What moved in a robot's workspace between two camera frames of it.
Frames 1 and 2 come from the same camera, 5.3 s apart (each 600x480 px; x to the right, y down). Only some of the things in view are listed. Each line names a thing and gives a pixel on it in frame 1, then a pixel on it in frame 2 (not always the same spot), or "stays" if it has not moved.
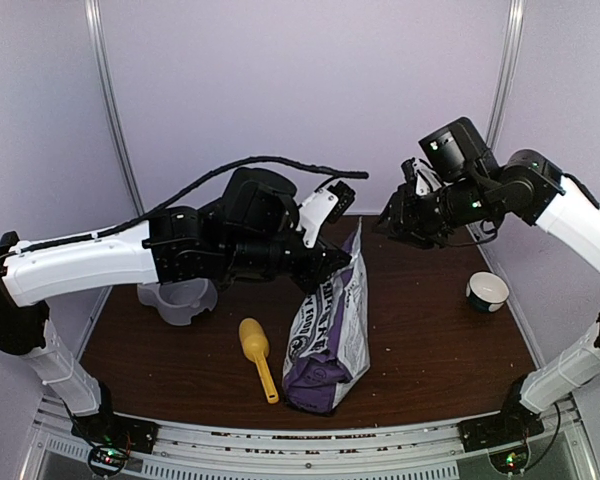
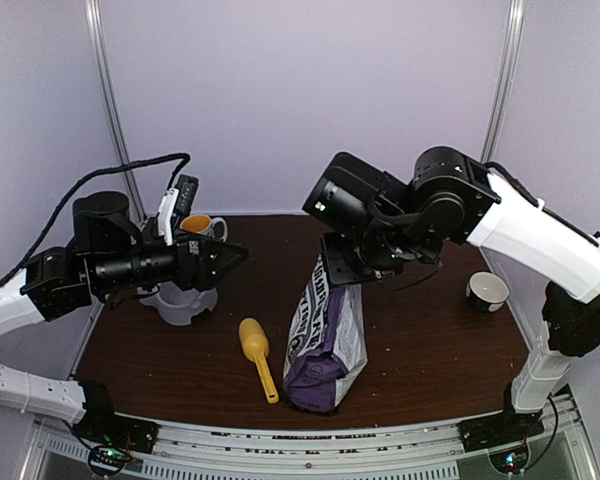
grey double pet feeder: x=179 y=300 stays
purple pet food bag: x=328 y=344 stays
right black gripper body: x=425 y=222 → x=347 y=267
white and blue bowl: x=487 y=291 stays
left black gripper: x=313 y=277 → x=202 y=276
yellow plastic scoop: x=255 y=340 stays
